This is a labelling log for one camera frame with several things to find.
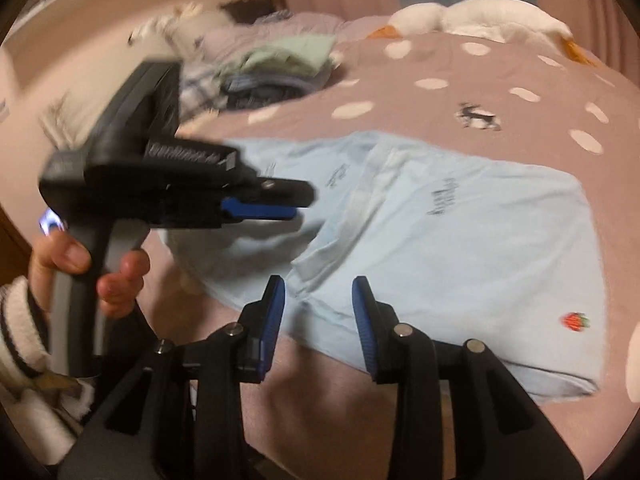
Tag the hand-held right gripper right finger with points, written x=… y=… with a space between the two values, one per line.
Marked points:
x=362 y=320

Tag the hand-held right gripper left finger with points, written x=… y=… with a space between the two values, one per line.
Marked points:
x=272 y=320

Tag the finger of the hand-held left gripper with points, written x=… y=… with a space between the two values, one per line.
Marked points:
x=260 y=211
x=290 y=193

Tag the light blue strawberry pants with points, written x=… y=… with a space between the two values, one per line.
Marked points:
x=450 y=260

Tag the person's left hand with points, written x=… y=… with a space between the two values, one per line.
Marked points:
x=65 y=255

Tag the folded dark jeans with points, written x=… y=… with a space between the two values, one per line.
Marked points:
x=265 y=97

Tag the plaid pillow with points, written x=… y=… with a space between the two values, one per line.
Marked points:
x=200 y=92

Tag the folded light denim garment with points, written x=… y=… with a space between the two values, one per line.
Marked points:
x=270 y=82

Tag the folded green garment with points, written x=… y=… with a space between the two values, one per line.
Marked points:
x=285 y=52

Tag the beige padded headboard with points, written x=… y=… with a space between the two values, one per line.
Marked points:
x=30 y=85

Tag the white plush toy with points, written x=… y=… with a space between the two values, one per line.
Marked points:
x=165 y=22

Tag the purple quilt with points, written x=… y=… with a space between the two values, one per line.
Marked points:
x=300 y=27

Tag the dark cloth pile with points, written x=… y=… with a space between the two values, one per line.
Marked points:
x=250 y=10

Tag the pink polka dot blanket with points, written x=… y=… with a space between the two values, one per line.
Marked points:
x=500 y=75

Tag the white goose plush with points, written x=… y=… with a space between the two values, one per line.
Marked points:
x=500 y=17

